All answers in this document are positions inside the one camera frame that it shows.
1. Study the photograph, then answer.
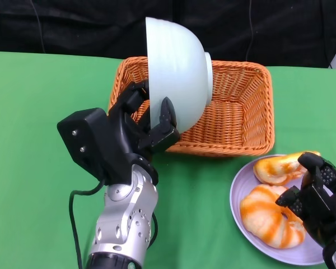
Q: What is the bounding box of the grey-green bowl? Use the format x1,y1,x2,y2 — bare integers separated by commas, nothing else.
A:
144,16,213,132

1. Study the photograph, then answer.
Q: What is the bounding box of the black backdrop cloth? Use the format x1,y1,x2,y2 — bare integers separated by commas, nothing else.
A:
0,0,336,69

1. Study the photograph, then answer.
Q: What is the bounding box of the lavender plate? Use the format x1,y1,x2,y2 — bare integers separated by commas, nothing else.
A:
229,154,336,266

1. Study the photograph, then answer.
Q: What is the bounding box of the orange wicker basket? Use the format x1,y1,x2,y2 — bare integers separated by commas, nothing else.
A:
108,55,275,157

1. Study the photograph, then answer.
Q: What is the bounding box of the round pumpkin-shaped bread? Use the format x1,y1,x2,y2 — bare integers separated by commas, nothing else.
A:
239,184,306,249

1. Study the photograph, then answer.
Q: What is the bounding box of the thin black background cable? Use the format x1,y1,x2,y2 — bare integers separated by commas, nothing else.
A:
29,0,46,53
244,0,255,62

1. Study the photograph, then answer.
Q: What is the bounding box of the green tablecloth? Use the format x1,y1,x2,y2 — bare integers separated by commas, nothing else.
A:
0,50,336,269

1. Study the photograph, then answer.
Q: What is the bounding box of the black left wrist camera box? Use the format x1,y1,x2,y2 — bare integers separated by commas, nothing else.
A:
57,108,113,185

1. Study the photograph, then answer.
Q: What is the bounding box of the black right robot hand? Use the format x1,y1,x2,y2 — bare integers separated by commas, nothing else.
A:
276,152,336,249

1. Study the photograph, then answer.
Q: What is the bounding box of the elongated ribbed bread loaf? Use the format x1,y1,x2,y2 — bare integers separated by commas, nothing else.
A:
253,151,321,185

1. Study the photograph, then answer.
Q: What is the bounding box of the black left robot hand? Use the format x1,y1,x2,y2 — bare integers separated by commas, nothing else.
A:
105,81,181,185

